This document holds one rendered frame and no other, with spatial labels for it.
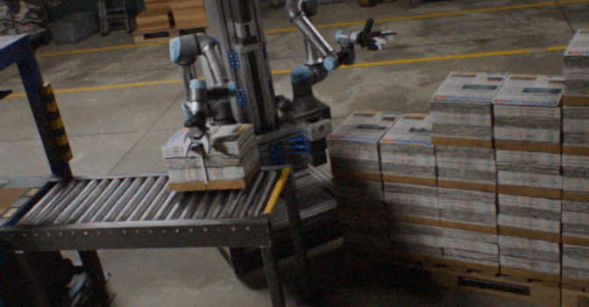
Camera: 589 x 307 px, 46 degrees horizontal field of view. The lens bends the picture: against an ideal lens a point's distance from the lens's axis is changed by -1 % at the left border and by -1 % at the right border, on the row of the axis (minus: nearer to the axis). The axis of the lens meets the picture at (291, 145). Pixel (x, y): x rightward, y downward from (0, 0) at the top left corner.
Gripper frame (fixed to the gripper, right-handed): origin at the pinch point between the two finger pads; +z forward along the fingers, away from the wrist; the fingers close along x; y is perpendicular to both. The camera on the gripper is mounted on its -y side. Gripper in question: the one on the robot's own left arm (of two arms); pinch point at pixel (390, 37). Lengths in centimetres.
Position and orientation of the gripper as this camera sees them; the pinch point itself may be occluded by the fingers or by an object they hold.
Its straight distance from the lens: 374.4
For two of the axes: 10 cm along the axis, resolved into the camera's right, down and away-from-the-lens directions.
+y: 2.4, 8.4, 4.9
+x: -6.1, 5.2, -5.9
